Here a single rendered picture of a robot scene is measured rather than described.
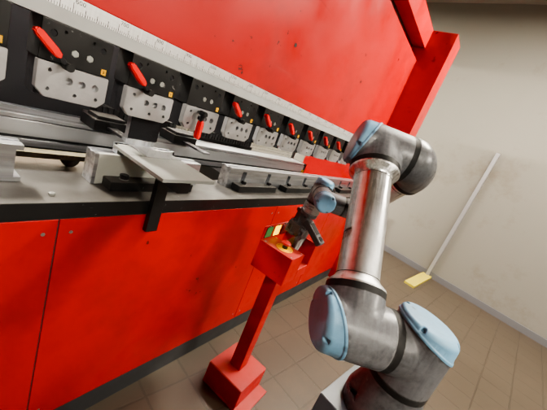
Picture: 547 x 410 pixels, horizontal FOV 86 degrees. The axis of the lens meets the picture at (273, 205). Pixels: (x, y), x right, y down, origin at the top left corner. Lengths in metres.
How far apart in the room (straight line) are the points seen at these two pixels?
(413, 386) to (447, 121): 4.27
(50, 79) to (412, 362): 0.95
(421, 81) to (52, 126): 2.53
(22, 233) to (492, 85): 4.69
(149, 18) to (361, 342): 0.91
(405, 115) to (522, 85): 2.15
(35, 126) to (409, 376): 1.18
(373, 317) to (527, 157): 4.06
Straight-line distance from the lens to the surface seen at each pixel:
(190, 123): 1.09
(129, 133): 1.03
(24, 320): 1.05
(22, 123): 1.19
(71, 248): 0.95
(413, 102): 2.84
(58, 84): 0.90
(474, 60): 4.93
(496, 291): 4.57
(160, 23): 0.99
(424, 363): 0.62
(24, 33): 1.43
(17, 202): 0.85
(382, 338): 0.57
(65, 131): 1.22
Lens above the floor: 1.24
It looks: 16 degrees down
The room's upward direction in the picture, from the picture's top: 21 degrees clockwise
